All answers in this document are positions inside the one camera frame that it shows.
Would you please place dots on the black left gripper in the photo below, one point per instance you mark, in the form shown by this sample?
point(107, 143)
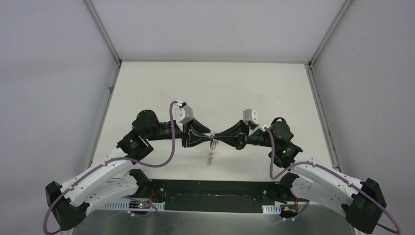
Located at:
point(186, 136)

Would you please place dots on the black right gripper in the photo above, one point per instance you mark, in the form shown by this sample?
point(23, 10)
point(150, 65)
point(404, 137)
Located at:
point(231, 136)

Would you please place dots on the grey perforated key organizer plate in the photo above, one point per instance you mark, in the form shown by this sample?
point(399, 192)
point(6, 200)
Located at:
point(212, 146)

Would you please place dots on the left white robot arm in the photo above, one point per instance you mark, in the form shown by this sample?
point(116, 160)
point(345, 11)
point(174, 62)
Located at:
point(115, 176)

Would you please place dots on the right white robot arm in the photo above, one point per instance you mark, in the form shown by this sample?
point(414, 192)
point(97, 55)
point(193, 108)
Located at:
point(359, 202)

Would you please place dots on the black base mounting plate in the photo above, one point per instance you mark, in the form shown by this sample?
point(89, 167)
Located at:
point(213, 196)

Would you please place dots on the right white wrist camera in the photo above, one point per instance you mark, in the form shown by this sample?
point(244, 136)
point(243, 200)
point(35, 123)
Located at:
point(250, 118)

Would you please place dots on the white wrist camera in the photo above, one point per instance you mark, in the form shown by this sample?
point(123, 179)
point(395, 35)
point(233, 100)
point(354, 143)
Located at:
point(183, 113)
point(250, 118)

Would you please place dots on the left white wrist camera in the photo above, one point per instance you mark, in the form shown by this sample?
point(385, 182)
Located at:
point(183, 113)

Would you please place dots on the right white cable duct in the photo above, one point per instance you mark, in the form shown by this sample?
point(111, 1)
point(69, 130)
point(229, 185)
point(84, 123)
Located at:
point(271, 209)

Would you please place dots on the white cable duct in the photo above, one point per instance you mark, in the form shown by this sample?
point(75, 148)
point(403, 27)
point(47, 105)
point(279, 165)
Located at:
point(271, 209)
point(126, 205)

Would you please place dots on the left white cable duct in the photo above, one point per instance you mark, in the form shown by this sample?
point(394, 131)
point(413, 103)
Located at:
point(126, 205)

